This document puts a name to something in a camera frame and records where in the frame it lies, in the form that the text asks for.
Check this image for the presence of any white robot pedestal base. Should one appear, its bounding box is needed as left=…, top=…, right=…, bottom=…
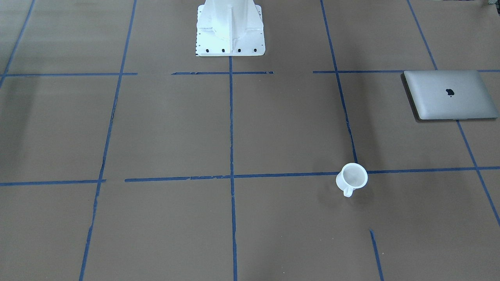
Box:
left=195, top=0, right=266, bottom=57

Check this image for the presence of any white ceramic cup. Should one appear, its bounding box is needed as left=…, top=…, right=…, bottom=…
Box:
left=336, top=162, right=368, bottom=197

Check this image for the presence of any blue tape grid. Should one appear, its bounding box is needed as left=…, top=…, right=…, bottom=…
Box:
left=1, top=0, right=499, bottom=281

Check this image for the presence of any grey closed laptop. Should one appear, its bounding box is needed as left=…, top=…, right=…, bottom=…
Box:
left=402, top=70, right=499, bottom=121

